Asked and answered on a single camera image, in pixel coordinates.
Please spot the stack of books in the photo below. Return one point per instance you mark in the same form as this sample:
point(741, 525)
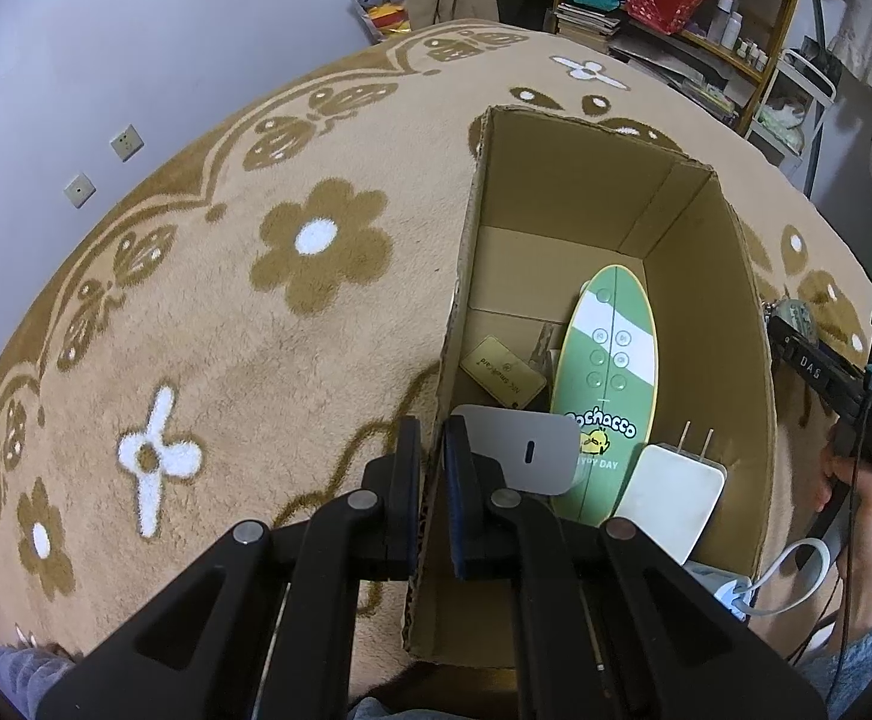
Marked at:
point(587, 26)

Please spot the wall socket plate upper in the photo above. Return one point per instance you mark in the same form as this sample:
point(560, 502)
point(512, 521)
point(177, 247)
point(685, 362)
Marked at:
point(126, 143)

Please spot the plastic bag of toys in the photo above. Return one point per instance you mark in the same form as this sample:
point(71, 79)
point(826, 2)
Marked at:
point(379, 4)

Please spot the wall socket plate lower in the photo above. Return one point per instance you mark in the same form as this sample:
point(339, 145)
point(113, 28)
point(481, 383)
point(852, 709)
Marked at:
point(79, 190)

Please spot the light blue cylindrical power bank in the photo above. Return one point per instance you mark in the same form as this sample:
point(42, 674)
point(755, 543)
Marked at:
point(736, 592)

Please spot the green oval Pochacco speaker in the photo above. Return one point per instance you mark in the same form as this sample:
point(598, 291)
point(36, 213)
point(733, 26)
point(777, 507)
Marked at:
point(606, 380)

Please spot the cardboard box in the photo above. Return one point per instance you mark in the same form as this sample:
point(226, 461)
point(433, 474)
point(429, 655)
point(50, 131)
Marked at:
point(555, 199)

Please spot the tan key tag card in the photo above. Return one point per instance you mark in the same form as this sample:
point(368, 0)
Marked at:
point(503, 375)

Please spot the white tall charger block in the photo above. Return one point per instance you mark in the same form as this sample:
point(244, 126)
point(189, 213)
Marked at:
point(537, 452)

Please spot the black car key bunch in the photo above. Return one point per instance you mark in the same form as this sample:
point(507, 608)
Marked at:
point(545, 349)

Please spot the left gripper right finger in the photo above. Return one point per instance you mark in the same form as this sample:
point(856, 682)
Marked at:
point(477, 545)

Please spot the white metal trolley cart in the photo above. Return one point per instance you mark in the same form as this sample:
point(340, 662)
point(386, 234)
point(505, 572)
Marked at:
point(791, 111)

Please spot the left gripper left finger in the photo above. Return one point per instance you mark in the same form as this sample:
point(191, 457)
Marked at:
point(391, 544)

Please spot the brown floral carpet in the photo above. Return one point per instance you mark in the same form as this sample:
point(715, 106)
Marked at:
point(243, 333)

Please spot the wooden bookshelf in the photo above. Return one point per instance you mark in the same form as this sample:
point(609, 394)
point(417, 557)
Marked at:
point(721, 60)

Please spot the white square plug charger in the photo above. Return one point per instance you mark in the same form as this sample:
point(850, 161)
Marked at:
point(672, 493)

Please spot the person right hand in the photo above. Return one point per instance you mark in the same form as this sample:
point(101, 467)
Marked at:
point(857, 570)

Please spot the wall socket plate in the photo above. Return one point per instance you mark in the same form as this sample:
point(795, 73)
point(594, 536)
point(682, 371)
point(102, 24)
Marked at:
point(126, 143)
point(79, 190)

